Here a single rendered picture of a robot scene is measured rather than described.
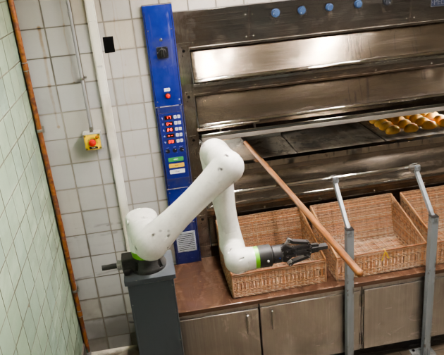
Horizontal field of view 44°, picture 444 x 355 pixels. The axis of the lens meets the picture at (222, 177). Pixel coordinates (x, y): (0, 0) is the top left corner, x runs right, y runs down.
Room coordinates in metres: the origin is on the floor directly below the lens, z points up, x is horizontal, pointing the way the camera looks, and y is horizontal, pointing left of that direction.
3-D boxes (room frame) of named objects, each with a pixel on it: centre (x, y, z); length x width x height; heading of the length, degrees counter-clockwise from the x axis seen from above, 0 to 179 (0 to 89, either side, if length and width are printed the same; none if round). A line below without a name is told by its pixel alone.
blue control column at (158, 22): (4.01, 0.38, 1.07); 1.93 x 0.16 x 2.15; 7
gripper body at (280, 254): (2.00, -0.22, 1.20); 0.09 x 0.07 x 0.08; 98
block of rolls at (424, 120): (3.72, -1.30, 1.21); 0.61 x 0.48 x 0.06; 7
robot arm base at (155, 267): (1.99, 0.39, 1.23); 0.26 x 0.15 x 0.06; 98
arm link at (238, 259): (1.98, -0.05, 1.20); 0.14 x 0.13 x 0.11; 98
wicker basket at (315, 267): (2.88, -0.24, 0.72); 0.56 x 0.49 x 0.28; 98
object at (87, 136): (2.99, 0.71, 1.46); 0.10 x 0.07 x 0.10; 97
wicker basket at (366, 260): (2.95, -0.84, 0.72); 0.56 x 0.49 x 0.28; 98
